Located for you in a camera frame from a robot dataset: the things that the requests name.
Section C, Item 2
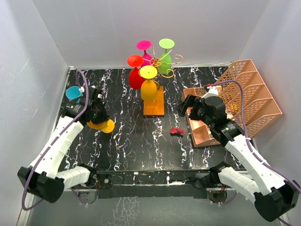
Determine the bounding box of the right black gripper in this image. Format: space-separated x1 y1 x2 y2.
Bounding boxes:
175 94 214 128

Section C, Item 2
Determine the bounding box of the yellow-base amber wine glass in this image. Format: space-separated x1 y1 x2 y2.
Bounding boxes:
87 119 115 133

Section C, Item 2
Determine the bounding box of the blue wine glass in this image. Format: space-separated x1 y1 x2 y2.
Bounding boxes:
65 86 83 103

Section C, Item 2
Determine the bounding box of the yellow-base orange wine glass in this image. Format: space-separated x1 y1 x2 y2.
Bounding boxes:
139 65 158 102

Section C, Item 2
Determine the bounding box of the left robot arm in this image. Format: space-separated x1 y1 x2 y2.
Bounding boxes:
17 87 109 203

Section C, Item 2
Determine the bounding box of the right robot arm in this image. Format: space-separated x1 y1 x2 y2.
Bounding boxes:
177 95 301 222

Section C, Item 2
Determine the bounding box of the green wine glass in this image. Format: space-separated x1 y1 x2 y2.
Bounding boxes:
158 38 175 75

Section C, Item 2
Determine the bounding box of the red wine glass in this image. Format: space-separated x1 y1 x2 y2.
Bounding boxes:
127 55 145 89

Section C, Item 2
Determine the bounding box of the pink file rack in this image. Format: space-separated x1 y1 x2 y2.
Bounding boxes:
217 59 282 138

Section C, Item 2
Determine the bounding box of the pink wine glass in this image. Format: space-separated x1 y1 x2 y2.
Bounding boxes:
136 40 152 67

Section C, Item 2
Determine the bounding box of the red bow hair clip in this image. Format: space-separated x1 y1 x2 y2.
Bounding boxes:
170 128 184 136

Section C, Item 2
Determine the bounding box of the pink desk organizer tray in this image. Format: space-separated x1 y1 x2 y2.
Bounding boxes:
181 87 220 147

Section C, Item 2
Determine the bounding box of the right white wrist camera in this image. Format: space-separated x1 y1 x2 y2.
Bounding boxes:
202 85 222 98

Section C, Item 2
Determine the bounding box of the gold wire wine glass rack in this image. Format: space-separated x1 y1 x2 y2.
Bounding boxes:
139 39 174 117

